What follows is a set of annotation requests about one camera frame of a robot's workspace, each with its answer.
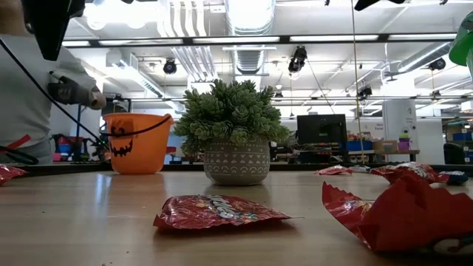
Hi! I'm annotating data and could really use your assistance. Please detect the orange pumpkin face bucket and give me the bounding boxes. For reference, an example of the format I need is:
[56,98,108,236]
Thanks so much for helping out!
[102,112,174,176]

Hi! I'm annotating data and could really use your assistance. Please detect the white building column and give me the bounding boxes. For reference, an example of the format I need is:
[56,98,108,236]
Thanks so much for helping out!
[382,98,418,163]

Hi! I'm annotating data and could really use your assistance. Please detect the green plant in grey pot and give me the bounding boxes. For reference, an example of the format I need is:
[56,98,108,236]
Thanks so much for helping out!
[172,79,291,187]

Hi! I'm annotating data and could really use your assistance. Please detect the black overhead light beam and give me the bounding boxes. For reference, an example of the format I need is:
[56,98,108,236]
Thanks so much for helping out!
[61,33,459,48]

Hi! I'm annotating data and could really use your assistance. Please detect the brown cardboard box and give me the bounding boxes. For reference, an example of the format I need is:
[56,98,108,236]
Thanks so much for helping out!
[372,139,399,151]

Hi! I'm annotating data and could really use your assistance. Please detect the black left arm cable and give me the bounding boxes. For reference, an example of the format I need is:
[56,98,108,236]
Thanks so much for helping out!
[0,36,110,166]

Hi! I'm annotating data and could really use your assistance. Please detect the purple green container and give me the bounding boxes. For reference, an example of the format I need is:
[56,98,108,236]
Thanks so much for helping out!
[397,127,412,151]

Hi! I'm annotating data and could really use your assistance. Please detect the wooden background table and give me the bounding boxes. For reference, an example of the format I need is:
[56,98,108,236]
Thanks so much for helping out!
[347,149,421,156]

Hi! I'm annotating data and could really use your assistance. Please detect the red storage bin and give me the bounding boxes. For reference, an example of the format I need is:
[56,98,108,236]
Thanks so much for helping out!
[58,135,84,147]

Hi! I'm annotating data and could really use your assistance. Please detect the person's hand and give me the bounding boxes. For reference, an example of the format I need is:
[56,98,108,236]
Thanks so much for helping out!
[47,75,107,111]

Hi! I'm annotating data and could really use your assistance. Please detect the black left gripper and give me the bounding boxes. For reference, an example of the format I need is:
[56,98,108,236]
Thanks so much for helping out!
[20,0,86,62]

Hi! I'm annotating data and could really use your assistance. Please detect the black metal table frame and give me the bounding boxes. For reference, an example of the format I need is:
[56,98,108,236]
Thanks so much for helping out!
[0,161,473,177]

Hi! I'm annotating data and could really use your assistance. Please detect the person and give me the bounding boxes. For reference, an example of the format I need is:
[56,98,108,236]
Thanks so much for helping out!
[0,0,108,166]

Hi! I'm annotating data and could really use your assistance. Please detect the black computer monitor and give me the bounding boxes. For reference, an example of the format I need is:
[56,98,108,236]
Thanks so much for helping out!
[296,113,348,146]

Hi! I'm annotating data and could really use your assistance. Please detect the thin hanging cord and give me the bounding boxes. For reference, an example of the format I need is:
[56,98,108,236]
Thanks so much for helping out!
[350,0,366,166]

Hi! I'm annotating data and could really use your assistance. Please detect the red Skittles candy bag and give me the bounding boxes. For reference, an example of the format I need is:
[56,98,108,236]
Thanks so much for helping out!
[370,161,450,185]
[153,194,295,232]
[316,164,354,177]
[321,173,473,256]
[0,164,29,187]

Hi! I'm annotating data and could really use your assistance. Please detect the silver ventilation duct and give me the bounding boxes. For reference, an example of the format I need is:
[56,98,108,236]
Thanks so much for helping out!
[224,0,277,75]

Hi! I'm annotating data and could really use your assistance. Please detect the green plastic bucket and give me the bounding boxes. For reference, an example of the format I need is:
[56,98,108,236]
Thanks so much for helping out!
[449,10,473,77]

